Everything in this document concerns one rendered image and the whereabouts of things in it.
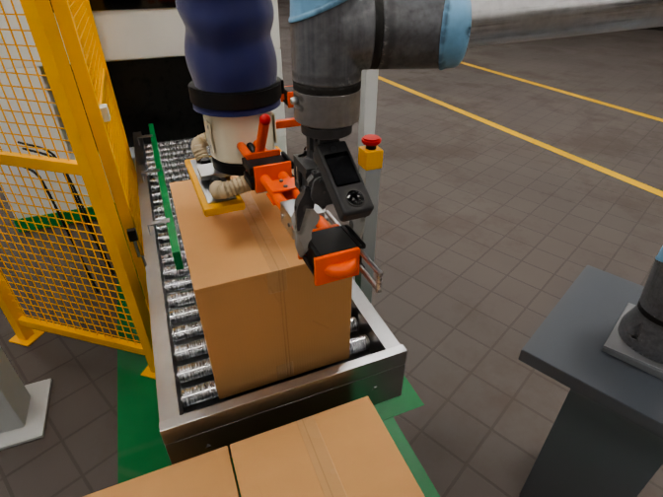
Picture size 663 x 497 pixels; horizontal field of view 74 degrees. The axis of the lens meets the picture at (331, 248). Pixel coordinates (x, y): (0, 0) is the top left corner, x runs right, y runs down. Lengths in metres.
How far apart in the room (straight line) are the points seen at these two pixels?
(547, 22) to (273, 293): 0.78
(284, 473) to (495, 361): 1.32
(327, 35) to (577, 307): 1.10
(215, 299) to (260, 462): 0.42
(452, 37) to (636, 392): 0.94
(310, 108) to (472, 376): 1.73
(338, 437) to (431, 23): 0.98
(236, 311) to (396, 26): 0.77
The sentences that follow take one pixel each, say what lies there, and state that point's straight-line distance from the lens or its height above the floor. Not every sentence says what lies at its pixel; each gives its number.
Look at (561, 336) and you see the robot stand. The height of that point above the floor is 0.75.
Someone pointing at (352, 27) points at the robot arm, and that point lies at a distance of 0.56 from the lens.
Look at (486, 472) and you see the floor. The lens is 1.89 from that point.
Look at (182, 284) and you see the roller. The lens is 1.76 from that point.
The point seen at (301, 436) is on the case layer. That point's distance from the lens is 1.24.
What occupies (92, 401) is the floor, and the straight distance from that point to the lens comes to 2.22.
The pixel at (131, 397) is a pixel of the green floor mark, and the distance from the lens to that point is 2.16.
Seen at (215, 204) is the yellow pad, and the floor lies 1.08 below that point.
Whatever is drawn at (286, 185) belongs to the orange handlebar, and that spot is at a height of 1.21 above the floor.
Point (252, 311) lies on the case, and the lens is 1.12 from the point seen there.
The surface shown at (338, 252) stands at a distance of 0.65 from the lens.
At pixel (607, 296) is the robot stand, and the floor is 0.75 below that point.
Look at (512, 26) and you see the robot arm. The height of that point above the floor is 1.50.
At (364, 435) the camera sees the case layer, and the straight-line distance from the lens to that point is 1.24.
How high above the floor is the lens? 1.59
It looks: 34 degrees down
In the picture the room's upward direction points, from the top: straight up
